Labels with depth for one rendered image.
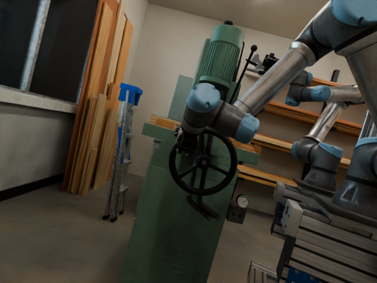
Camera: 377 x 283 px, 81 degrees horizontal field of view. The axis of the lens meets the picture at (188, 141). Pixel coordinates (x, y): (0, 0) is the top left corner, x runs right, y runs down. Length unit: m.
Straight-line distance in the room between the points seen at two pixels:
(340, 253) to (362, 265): 0.06
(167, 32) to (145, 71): 0.70
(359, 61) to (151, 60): 3.35
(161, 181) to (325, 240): 0.70
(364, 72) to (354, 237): 0.47
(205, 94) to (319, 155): 0.91
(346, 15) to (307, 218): 0.55
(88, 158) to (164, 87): 1.77
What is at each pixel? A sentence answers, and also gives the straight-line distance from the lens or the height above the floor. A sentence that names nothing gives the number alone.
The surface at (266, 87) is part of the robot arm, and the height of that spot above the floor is 1.10.
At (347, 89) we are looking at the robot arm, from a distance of 1.39.
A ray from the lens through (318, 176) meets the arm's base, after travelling 1.32.
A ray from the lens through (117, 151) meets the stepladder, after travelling 1.98.
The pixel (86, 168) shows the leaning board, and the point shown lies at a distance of 2.50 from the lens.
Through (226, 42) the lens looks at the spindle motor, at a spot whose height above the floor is 1.41.
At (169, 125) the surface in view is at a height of 0.92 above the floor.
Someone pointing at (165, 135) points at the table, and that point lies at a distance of 1.09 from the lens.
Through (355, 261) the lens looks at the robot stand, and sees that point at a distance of 0.88.
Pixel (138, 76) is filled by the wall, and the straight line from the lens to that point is 3.79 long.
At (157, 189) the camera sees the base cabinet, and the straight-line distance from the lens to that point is 1.13.
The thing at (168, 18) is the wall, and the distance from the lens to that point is 4.02.
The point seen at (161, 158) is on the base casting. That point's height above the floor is 0.75.
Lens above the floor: 0.92
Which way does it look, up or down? 3 degrees down
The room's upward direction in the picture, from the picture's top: 16 degrees clockwise
